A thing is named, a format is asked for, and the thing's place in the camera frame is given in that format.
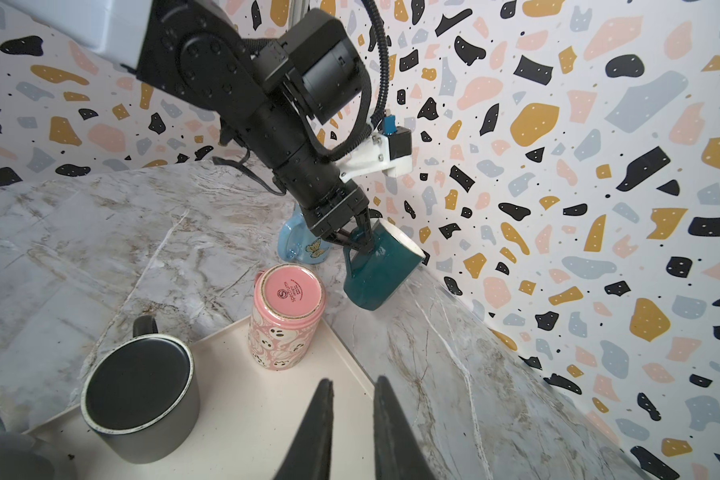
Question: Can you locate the left corner aluminium post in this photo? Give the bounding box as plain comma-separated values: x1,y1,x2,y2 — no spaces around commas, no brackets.
287,0,310,28

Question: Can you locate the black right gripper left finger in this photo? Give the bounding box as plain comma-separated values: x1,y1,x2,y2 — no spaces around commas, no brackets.
274,378,334,480

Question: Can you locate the dark teal mug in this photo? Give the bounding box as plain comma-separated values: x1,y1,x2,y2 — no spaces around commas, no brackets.
343,219,425,311

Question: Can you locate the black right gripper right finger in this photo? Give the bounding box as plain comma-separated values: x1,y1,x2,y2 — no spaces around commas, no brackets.
373,376,435,479

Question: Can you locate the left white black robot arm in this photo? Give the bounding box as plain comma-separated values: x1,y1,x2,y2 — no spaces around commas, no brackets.
16,1,384,253

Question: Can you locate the light blue butterfly mug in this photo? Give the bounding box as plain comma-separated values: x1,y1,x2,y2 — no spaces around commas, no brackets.
277,204,331,265

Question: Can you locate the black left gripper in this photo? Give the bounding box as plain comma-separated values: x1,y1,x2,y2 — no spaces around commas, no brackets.
274,153,375,254

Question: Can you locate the left black corrugated cable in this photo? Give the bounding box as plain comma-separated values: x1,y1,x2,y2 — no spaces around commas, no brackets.
317,0,392,163

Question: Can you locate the pink ghost pattern mug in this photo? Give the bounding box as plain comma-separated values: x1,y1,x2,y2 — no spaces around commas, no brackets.
247,263,326,371

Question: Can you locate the black mug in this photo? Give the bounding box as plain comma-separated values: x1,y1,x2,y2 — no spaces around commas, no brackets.
80,315,200,464

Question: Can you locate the beige plastic tray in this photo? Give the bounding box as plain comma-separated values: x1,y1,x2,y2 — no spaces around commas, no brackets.
30,320,375,479

